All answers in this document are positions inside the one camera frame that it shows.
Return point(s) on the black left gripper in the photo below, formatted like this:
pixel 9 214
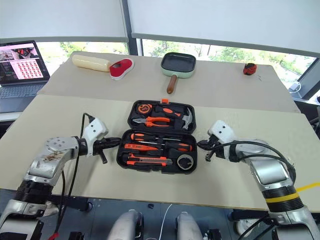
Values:
pixel 101 146

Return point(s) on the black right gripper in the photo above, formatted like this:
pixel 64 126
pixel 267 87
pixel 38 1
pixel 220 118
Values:
pixel 217 148

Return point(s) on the orange black utility knife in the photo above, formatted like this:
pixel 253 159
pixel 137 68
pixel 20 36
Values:
pixel 150 160

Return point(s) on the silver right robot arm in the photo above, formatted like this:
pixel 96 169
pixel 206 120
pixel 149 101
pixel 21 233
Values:
pixel 270 170

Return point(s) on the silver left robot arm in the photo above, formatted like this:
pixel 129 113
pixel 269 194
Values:
pixel 50 160

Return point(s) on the black tool case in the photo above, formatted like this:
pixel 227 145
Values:
pixel 160 128

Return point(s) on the orange black tape measure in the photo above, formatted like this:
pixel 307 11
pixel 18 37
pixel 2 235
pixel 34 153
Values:
pixel 143 108

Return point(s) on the orange black claw hammer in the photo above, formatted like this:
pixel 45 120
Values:
pixel 167 111

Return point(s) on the silver rounded robot leg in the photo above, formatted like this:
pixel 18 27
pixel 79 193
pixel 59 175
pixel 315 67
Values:
pixel 188 226
pixel 126 225

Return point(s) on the red white shoe-shaped object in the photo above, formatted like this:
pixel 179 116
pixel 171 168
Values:
pixel 125 66

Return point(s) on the cream cylindrical bottle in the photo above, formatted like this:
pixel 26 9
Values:
pixel 90 63

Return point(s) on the small red black object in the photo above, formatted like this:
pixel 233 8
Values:
pixel 250 69

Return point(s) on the green square frying pan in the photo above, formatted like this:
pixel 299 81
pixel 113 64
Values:
pixel 177 61

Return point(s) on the white power adapter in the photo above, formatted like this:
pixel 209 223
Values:
pixel 295 87

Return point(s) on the open laptop computer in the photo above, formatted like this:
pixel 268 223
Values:
pixel 22 62

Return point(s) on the dark monitor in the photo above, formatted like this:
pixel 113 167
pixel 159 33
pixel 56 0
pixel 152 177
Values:
pixel 310 82

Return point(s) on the white roller blind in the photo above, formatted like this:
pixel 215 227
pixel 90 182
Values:
pixel 62 17
pixel 225 20

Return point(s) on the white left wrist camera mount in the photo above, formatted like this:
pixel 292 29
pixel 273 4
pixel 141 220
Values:
pixel 96 130

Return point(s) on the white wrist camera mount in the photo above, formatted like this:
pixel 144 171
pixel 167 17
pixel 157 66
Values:
pixel 222 130
pixel 96 130

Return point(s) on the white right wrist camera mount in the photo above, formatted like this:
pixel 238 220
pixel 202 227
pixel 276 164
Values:
pixel 222 130

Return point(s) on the grey window frame post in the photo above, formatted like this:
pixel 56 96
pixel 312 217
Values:
pixel 133 47

